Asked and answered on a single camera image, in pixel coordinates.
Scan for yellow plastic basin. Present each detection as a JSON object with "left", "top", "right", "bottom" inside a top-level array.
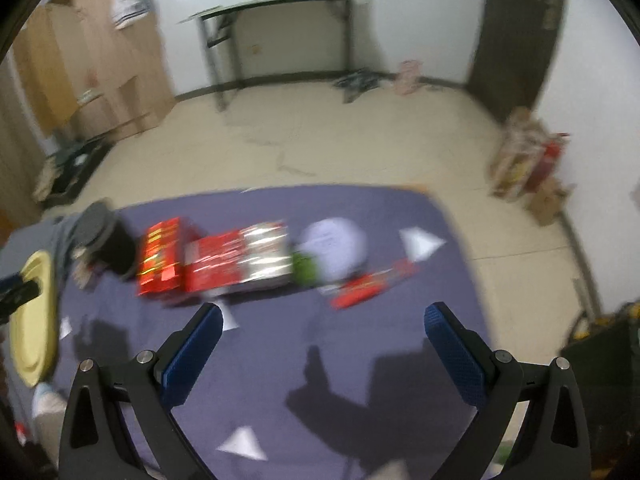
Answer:
[{"left": 9, "top": 250, "right": 58, "bottom": 388}]

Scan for red cigarette pack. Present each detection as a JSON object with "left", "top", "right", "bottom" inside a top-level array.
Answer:
[{"left": 137, "top": 217, "right": 186, "bottom": 297}]

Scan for red silver cigarette box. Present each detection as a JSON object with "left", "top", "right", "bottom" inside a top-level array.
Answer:
[{"left": 184, "top": 221, "right": 293, "bottom": 294}]

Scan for red packet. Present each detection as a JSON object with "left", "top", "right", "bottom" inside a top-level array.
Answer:
[{"left": 330, "top": 259, "right": 416, "bottom": 310}]

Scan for green small packet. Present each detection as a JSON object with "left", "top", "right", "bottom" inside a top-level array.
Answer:
[{"left": 292, "top": 252, "right": 321, "bottom": 288}]

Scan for grey blanket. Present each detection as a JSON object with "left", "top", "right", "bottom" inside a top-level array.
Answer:
[{"left": 0, "top": 214, "right": 80, "bottom": 288}]

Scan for open black suitcase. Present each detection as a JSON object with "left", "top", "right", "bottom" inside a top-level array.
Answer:
[{"left": 32, "top": 136, "right": 113, "bottom": 209}]

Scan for purple table cloth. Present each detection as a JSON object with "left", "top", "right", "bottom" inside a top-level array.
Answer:
[{"left": 49, "top": 184, "right": 494, "bottom": 480}]

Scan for wooden wardrobe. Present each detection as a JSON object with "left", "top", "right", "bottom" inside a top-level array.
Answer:
[{"left": 11, "top": 0, "right": 176, "bottom": 140}]

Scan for black folding desk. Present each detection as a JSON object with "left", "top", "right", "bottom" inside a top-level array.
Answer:
[{"left": 177, "top": 0, "right": 381, "bottom": 110}]

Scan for pink item on floor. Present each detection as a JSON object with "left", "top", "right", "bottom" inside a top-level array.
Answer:
[{"left": 394, "top": 60, "right": 422, "bottom": 96}]

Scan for dark clothes on floor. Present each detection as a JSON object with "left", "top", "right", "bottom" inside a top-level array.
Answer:
[{"left": 333, "top": 70, "right": 381, "bottom": 104}]

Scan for dark door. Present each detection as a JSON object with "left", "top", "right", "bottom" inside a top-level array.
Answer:
[{"left": 466, "top": 0, "right": 564, "bottom": 122}]

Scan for pile of boxes by wall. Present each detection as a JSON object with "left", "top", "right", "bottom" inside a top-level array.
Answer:
[{"left": 488, "top": 106, "right": 573, "bottom": 226}]

